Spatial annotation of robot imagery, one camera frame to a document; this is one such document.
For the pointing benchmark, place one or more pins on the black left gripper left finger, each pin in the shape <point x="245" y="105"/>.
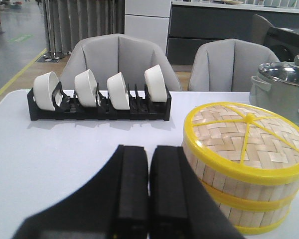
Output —
<point x="111" y="205"/>

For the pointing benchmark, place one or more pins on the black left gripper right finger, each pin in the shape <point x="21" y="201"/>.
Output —
<point x="180" y="207"/>

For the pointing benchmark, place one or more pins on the bamboo steamer tray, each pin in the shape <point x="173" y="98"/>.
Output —
<point x="252" y="222"/>
<point x="236" y="193"/>

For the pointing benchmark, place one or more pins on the woven bamboo steamer lid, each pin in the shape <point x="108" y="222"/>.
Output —
<point x="244" y="142"/>

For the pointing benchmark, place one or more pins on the black plastic dish rack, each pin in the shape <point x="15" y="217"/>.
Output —
<point x="71" y="109"/>

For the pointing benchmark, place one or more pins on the white bowl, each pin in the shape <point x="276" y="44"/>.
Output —
<point x="118" y="93"/>
<point x="85" y="88"/>
<point x="43" y="88"/>

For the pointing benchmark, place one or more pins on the white bowl right end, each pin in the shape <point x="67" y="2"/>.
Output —
<point x="155" y="82"/>

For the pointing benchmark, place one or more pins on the white bowl far left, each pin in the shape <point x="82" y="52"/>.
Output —
<point x="43" y="88"/>

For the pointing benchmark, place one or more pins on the grey chair right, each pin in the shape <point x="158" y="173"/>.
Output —
<point x="227" y="65"/>

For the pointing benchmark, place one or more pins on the grey chair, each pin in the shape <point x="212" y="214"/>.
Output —
<point x="227" y="65"/>
<point x="108" y="55"/>

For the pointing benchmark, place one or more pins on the grey chair left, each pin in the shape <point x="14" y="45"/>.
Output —
<point x="108" y="55"/>

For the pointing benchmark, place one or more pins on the grey-green electric cooking pot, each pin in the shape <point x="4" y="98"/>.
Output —
<point x="276" y="96"/>

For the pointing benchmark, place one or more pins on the glass pot lid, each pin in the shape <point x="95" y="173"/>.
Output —
<point x="286" y="72"/>

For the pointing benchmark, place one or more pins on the grey counter cabinet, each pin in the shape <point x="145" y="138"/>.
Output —
<point x="193" y="24"/>

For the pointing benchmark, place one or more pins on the white refrigerator in background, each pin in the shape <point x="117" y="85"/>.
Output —
<point x="148" y="20"/>

